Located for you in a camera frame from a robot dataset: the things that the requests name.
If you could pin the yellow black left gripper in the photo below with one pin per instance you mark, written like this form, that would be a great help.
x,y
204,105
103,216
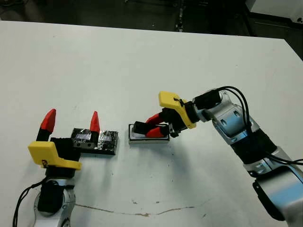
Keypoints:
x,y
43,151

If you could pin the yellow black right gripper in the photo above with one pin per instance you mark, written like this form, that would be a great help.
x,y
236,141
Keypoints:
x,y
176,106

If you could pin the black phone-like camera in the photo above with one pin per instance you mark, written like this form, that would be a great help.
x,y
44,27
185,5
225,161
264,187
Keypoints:
x,y
140,127

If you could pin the black shiny box lid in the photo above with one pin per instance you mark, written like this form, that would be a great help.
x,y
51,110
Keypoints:
x,y
109,142

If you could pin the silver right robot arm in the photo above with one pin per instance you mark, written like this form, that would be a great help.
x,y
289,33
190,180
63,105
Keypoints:
x,y
239,125

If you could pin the white camera box base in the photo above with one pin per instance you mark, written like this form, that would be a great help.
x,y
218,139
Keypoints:
x,y
146,141

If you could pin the metal post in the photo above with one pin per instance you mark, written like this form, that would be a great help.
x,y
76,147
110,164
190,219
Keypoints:
x,y
180,21

